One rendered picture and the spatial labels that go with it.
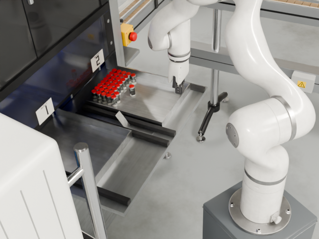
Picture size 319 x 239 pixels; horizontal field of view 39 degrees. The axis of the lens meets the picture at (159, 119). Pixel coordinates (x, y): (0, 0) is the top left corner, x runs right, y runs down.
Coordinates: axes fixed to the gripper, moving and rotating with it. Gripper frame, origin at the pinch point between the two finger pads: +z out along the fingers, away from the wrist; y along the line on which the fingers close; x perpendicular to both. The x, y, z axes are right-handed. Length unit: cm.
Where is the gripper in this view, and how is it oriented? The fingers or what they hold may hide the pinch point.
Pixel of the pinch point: (179, 88)
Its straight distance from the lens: 178.9
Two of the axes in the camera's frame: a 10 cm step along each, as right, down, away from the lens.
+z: 0.5, 7.5, 6.6
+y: -4.4, 6.1, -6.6
